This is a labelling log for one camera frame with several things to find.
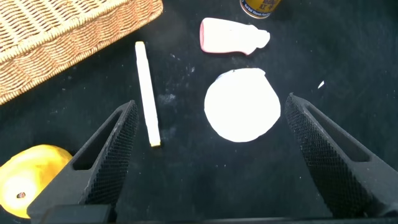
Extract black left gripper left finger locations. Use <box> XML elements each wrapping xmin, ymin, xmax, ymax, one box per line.
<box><xmin>26</xmin><ymin>100</ymin><xmax>140</xmax><ymax>223</ymax></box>

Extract crushed white paper bowl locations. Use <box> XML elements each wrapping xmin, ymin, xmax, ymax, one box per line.
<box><xmin>203</xmin><ymin>67</ymin><xmax>282</xmax><ymax>143</ymax></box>

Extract pink bottle white cap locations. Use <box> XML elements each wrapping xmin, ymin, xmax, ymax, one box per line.
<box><xmin>199</xmin><ymin>17</ymin><xmax>271</xmax><ymax>56</ymax></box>

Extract yellow pear fruit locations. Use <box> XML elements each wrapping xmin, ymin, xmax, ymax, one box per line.
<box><xmin>0</xmin><ymin>144</ymin><xmax>74</xmax><ymax>220</ymax></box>

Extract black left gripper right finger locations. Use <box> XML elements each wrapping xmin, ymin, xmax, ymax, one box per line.
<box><xmin>284</xmin><ymin>92</ymin><xmax>398</xmax><ymax>218</ymax></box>

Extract gold drink can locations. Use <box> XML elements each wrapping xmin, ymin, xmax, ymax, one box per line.
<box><xmin>239</xmin><ymin>0</ymin><xmax>282</xmax><ymax>20</ymax></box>

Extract wicker basket brown handles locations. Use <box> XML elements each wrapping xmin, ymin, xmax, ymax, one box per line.
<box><xmin>0</xmin><ymin>0</ymin><xmax>164</xmax><ymax>106</ymax></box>

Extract white marker yellow cap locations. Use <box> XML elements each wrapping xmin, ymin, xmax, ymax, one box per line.
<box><xmin>134</xmin><ymin>41</ymin><xmax>162</xmax><ymax>147</ymax></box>

